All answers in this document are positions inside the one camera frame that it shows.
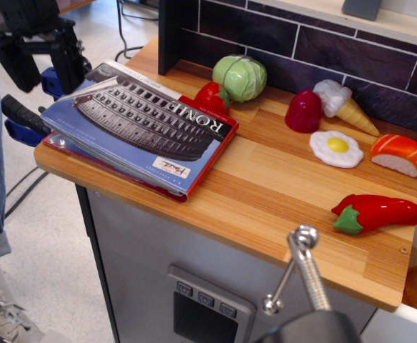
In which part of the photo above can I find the black floor cable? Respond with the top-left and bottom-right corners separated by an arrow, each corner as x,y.
114,0 -> 160,62

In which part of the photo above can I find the toy ice cream cone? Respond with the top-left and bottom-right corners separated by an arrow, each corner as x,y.
313,79 -> 380,137

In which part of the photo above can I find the grey toy oven cabinet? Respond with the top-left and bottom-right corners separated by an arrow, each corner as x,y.
75,185 -> 378,343

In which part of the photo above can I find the grey object on shelf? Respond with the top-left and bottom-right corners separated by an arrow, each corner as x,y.
341,0 -> 381,21

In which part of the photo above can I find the black vertical board post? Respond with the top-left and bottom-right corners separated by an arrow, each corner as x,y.
158,0 -> 199,75

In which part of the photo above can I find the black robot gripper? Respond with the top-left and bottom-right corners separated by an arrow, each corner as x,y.
0,1 -> 85,94

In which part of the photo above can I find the Rome picture book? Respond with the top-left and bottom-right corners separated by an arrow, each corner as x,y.
41,60 -> 238,202

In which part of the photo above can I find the red toy strawberry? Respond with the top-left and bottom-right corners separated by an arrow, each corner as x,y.
194,81 -> 231,114

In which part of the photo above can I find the dark red toy fruit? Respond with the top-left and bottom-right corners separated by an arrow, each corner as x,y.
285,89 -> 323,133

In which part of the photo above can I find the red toy chili pepper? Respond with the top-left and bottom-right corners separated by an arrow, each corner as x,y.
331,194 -> 417,235

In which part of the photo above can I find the metal clamp screw handle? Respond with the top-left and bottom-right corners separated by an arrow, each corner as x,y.
262,224 -> 333,316

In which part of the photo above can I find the toy salmon sushi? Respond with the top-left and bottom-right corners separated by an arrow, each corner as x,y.
370,134 -> 417,177

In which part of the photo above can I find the toy fried egg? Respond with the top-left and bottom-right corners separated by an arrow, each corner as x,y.
309,131 -> 364,169

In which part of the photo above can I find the beige sneaker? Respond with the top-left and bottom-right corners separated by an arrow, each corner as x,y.
0,269 -> 45,342

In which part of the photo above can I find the green toy cabbage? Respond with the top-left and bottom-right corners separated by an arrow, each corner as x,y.
212,55 -> 268,103

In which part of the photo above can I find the blue black bar clamp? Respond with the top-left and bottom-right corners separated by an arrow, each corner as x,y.
1,67 -> 64,147

